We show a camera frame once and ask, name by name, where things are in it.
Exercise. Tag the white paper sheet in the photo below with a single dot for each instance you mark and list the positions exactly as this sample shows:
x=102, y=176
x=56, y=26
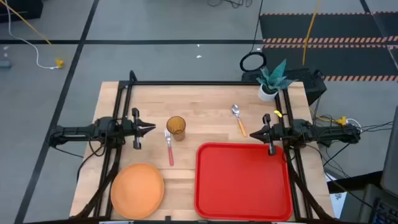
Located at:
x=337, y=202

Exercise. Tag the black aluminium table frame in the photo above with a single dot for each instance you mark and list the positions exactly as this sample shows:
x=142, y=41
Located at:
x=199, y=83

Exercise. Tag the black keyboard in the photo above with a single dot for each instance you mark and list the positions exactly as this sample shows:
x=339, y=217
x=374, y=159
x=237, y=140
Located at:
x=387, y=213

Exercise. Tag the black hazard-striped floor mat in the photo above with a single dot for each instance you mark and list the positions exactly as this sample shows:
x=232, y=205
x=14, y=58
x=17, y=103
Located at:
x=342, y=28

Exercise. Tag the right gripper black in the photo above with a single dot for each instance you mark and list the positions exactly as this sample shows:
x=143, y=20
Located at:
x=273, y=134

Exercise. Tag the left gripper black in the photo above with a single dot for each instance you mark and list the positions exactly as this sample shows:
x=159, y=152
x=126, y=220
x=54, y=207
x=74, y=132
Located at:
x=136, y=130

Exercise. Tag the grey monitor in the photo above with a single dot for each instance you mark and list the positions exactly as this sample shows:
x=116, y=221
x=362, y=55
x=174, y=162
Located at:
x=391, y=155

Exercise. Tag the orange round plate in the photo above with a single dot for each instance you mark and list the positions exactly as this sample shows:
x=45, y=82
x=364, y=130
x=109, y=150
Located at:
x=136, y=191

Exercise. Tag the red plastic tray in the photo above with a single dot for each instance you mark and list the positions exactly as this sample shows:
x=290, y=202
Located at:
x=242, y=183

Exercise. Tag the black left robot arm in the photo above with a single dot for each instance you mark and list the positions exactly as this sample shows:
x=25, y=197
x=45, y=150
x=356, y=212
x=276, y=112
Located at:
x=77, y=132

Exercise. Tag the yellow tape tag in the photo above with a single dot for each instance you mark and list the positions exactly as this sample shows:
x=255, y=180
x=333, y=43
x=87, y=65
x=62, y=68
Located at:
x=277, y=114

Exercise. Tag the amber faceted plastic cup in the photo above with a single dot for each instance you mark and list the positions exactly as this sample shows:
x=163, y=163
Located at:
x=176, y=129

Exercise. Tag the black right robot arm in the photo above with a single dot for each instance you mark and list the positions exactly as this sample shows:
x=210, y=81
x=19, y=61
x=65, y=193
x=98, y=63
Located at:
x=326, y=132

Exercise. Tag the green leafy plant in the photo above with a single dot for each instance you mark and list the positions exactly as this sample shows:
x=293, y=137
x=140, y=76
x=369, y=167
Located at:
x=273, y=81

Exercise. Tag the white plant pot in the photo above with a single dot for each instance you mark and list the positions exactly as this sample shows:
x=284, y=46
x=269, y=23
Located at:
x=264, y=95

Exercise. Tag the black floor box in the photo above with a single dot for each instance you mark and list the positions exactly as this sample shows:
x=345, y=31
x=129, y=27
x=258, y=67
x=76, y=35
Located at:
x=18, y=9

